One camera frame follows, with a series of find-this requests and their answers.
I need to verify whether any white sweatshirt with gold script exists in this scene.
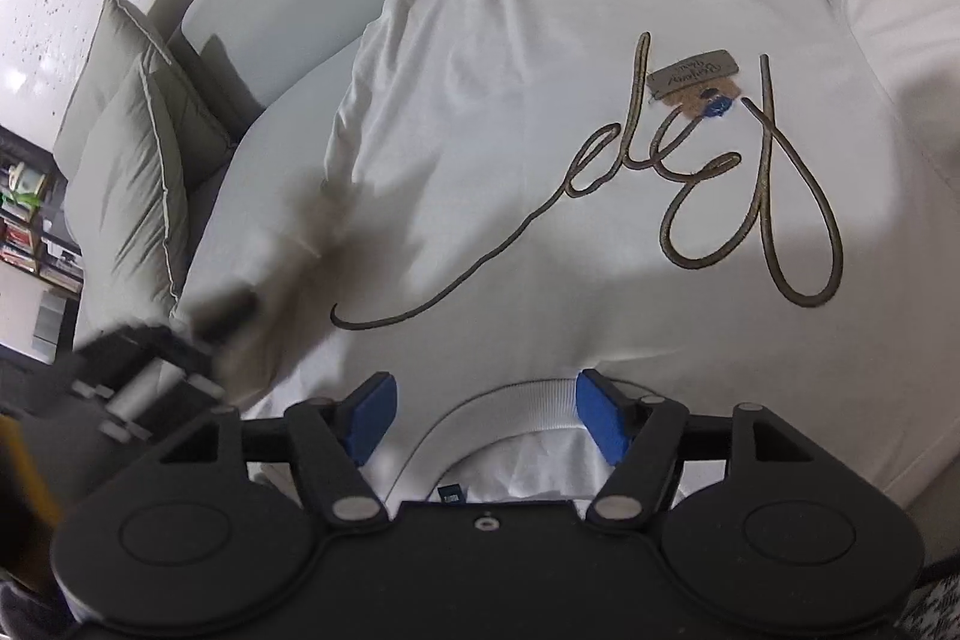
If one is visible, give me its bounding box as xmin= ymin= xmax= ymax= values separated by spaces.
xmin=175 ymin=0 xmax=960 ymax=510

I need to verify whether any bookshelf with books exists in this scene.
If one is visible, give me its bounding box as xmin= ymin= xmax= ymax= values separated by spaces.
xmin=2 ymin=130 xmax=85 ymax=364

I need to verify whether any beige cushion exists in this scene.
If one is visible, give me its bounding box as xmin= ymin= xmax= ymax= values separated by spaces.
xmin=53 ymin=0 xmax=235 ymax=333

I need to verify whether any blue white patterned cloth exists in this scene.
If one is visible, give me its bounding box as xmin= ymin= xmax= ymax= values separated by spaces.
xmin=896 ymin=555 xmax=960 ymax=640

